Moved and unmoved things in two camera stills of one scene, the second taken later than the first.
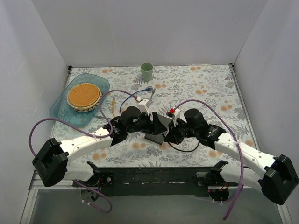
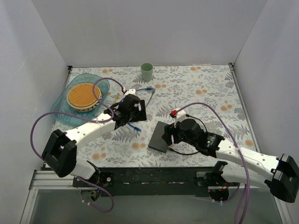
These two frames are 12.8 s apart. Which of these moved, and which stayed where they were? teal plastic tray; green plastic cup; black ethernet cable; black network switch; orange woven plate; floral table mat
Moved: black ethernet cable; black network switch
Stayed: orange woven plate; green plastic cup; floral table mat; teal plastic tray
